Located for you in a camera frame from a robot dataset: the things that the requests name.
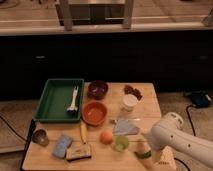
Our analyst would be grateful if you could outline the green plastic tray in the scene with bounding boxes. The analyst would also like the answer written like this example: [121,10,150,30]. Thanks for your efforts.
[35,78,84,123]

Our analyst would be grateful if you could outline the blue sponge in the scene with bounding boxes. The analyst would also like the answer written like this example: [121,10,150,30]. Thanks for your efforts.
[52,135,73,158]

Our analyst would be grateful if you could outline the black cable left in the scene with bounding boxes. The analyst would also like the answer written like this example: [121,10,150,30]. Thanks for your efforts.
[0,114,28,143]

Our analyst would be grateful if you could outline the wooden stool frame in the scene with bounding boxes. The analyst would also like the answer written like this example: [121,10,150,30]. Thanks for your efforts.
[55,0,134,31]

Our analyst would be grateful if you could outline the dark blue floor object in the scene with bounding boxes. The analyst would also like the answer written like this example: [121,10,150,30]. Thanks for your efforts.
[191,92,212,108]

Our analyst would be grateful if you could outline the orange bowl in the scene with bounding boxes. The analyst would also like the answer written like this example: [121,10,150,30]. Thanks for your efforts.
[82,102,107,126]

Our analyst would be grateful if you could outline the white lidded jar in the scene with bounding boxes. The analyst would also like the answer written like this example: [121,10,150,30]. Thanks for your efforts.
[121,94,138,114]

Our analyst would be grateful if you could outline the black cable right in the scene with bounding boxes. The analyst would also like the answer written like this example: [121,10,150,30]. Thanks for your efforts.
[173,103,201,171]

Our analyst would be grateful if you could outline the yellow banana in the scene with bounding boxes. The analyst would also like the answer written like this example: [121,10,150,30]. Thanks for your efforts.
[80,120,87,144]

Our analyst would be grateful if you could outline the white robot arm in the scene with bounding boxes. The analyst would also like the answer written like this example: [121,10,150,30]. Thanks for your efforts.
[135,112,213,169]

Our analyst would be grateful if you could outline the silver metal cup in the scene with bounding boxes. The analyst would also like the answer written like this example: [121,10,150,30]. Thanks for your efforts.
[32,129,49,147]

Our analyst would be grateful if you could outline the brown wooden block brush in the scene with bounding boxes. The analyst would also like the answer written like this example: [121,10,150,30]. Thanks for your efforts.
[66,144,92,162]

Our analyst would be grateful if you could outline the black cable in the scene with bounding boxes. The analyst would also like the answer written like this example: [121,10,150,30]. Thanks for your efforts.
[173,103,201,171]
[0,114,28,143]

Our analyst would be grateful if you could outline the white dish brush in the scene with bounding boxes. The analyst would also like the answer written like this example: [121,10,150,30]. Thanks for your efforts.
[67,86,78,113]

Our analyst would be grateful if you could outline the grey folded cloth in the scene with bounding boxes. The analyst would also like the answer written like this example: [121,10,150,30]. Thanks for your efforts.
[113,120,140,135]

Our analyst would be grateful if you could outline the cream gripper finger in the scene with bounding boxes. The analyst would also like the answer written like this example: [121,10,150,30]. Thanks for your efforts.
[136,141,151,153]

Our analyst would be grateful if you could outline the brown dried fruit pile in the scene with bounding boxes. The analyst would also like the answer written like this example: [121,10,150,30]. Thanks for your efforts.
[124,85,142,100]

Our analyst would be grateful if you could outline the orange peach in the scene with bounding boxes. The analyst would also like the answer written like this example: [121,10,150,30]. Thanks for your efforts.
[100,131,113,144]

